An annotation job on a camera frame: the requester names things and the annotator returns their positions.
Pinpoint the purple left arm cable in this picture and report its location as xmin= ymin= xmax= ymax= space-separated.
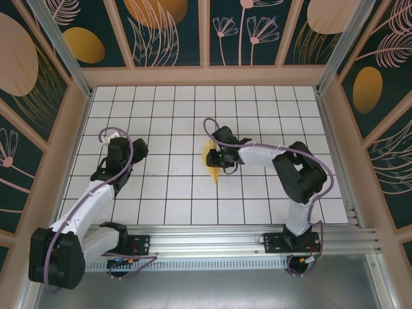
xmin=44 ymin=127 xmax=158 ymax=294

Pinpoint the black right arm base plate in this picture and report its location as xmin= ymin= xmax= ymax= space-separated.
xmin=263 ymin=232 xmax=323 ymax=254

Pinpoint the aluminium side rail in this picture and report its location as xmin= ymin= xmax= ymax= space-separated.
xmin=315 ymin=91 xmax=366 ymax=229

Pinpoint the aluminium frame post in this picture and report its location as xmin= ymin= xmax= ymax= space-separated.
xmin=314 ymin=0 xmax=370 ymax=95
xmin=25 ymin=0 xmax=95 ymax=99

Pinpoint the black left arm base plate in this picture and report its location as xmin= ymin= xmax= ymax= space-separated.
xmin=96 ymin=234 xmax=151 ymax=257

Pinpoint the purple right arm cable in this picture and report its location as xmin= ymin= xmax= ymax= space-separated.
xmin=203 ymin=117 xmax=334 ymax=277

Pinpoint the white gridded mat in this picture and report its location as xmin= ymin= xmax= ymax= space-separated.
xmin=56 ymin=85 xmax=351 ymax=226

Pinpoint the aluminium mounting rail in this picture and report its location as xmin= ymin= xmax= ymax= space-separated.
xmin=30 ymin=225 xmax=382 ymax=258

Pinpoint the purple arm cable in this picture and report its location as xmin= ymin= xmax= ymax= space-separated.
xmin=44 ymin=127 xmax=158 ymax=294
xmin=203 ymin=117 xmax=334 ymax=277

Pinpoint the slotted grey cable duct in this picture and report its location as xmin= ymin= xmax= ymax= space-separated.
xmin=85 ymin=259 xmax=290 ymax=271

